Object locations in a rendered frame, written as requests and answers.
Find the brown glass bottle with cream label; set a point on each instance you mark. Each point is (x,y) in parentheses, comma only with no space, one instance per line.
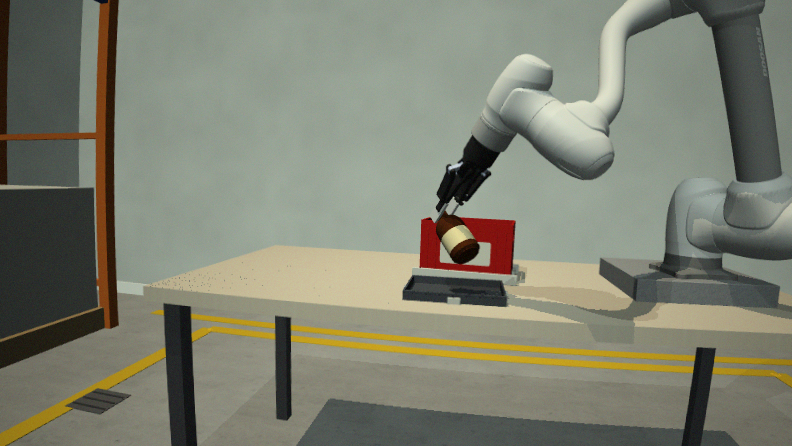
(456,238)

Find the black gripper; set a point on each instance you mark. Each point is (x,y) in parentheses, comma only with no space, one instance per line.
(475,157)

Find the red crate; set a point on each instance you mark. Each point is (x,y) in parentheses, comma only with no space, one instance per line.
(494,236)

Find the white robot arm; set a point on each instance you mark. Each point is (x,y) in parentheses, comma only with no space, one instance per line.
(756,221)

